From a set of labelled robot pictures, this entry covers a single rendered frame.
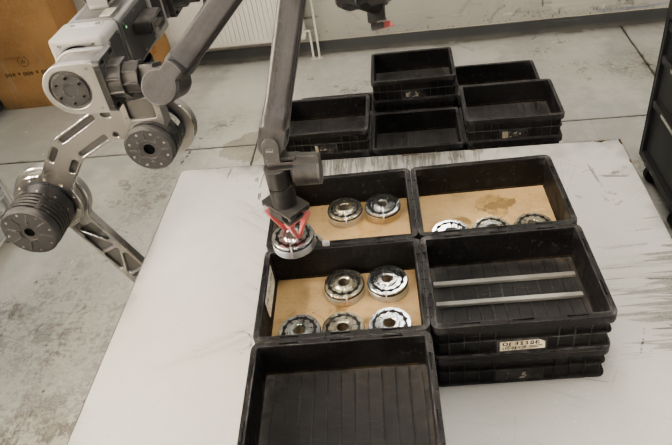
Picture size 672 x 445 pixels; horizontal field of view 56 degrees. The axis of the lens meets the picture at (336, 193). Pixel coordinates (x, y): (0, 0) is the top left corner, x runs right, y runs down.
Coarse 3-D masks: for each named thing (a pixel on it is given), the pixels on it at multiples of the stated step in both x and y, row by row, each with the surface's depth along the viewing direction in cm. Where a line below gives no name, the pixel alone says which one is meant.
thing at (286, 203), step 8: (272, 192) 140; (280, 192) 139; (288, 192) 140; (264, 200) 146; (272, 200) 142; (280, 200) 140; (288, 200) 141; (296, 200) 144; (304, 200) 144; (272, 208) 143; (280, 208) 142; (288, 208) 142; (296, 208) 142; (304, 208) 142; (288, 216) 140
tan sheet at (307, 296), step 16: (288, 288) 166; (304, 288) 166; (320, 288) 165; (416, 288) 160; (288, 304) 162; (304, 304) 161; (320, 304) 160; (368, 304) 158; (384, 304) 158; (400, 304) 157; (416, 304) 156; (320, 320) 156; (368, 320) 154; (416, 320) 152
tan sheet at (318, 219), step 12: (312, 216) 188; (324, 216) 187; (408, 216) 182; (324, 228) 183; (336, 228) 182; (348, 228) 182; (360, 228) 181; (372, 228) 180; (384, 228) 180; (396, 228) 179; (408, 228) 178
